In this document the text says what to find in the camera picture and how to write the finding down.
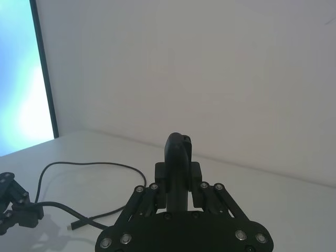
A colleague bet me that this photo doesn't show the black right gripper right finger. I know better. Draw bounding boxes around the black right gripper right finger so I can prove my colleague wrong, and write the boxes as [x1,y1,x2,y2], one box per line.
[189,162,274,250]

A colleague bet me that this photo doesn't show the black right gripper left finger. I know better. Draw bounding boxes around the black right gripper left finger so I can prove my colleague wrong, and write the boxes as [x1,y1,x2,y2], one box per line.
[95,162,169,250]

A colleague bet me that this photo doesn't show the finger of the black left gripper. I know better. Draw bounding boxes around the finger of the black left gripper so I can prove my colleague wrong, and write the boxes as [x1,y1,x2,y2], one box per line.
[0,209,17,236]
[0,171,44,228]

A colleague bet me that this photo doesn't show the thin black cable with plug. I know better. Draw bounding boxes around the thin black cable with plug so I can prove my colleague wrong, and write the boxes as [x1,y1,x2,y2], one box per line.
[30,161,147,233]

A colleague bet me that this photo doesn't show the white table cloth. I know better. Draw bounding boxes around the white table cloth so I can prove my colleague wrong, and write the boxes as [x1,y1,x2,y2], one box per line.
[0,128,336,252]

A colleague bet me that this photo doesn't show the bright screen with black frame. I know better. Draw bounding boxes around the bright screen with black frame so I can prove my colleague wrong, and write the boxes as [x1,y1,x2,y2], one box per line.
[0,0,60,158]

